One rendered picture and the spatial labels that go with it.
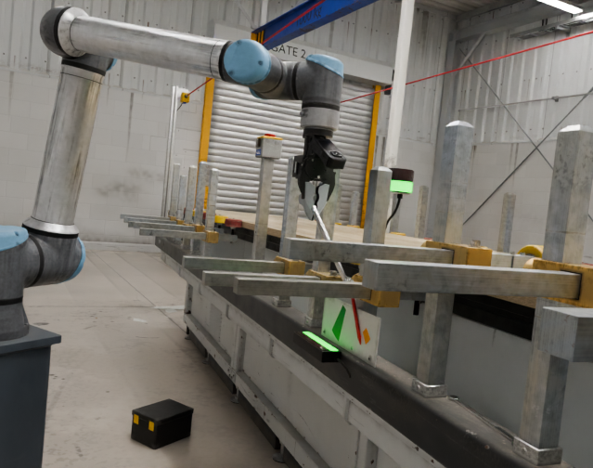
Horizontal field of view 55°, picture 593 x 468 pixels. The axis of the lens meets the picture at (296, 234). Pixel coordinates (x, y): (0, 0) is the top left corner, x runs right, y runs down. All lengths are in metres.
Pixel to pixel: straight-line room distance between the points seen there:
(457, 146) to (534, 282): 0.35
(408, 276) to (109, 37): 1.03
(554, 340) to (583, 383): 0.67
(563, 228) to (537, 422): 0.26
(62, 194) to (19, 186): 7.18
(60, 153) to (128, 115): 7.41
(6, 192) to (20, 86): 1.48
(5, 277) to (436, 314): 1.06
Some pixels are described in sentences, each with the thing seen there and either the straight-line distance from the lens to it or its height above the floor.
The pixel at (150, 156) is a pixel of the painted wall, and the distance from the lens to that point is 9.09.
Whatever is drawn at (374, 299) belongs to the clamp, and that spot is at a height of 0.83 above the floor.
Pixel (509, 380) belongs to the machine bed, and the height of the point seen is 0.71.
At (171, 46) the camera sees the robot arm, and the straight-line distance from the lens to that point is 1.35.
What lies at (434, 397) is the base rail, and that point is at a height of 0.70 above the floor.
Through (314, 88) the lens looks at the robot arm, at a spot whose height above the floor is 1.28.
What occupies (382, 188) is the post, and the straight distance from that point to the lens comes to 1.22.
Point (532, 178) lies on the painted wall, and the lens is 10.25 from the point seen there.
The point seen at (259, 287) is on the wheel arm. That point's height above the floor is 0.85.
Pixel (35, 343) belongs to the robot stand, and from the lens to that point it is 1.60.
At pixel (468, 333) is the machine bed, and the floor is 0.77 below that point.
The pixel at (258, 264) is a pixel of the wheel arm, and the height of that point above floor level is 0.83.
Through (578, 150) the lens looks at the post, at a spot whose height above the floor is 1.12.
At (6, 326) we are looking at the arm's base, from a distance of 1.59.
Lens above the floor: 1.02
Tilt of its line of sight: 3 degrees down
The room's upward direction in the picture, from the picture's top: 6 degrees clockwise
